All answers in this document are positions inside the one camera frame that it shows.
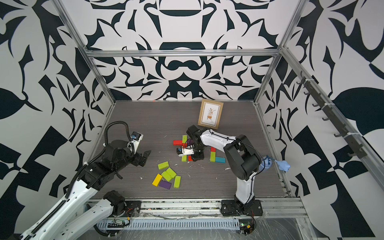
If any yellow block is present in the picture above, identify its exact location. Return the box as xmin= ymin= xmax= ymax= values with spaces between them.
xmin=152 ymin=174 xmax=163 ymax=187

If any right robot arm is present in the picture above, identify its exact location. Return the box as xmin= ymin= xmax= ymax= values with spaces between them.
xmin=177 ymin=125 xmax=269 ymax=210

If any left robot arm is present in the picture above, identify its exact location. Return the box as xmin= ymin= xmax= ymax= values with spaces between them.
xmin=9 ymin=121 xmax=151 ymax=240

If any green circuit board left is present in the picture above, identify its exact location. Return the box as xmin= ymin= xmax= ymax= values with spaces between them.
xmin=107 ymin=218 xmax=131 ymax=229

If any circuit board right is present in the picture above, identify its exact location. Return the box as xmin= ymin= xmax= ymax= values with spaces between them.
xmin=239 ymin=218 xmax=257 ymax=236

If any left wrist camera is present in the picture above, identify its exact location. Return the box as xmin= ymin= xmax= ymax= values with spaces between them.
xmin=131 ymin=132 xmax=144 ymax=152

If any wooden picture frame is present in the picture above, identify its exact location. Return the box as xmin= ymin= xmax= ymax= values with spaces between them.
xmin=198 ymin=100 xmax=224 ymax=130

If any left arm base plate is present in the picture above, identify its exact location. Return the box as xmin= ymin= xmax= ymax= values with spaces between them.
xmin=121 ymin=201 xmax=142 ymax=218

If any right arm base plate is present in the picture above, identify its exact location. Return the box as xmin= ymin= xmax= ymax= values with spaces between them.
xmin=220 ymin=199 xmax=264 ymax=217

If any white cable duct strip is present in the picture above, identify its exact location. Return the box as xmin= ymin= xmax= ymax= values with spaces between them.
xmin=97 ymin=219 xmax=241 ymax=231

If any aluminium front rail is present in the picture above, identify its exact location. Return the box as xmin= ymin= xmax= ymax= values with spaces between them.
xmin=126 ymin=198 xmax=308 ymax=219

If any wall hook rail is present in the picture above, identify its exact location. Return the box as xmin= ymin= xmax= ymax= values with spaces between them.
xmin=298 ymin=77 xmax=368 ymax=159

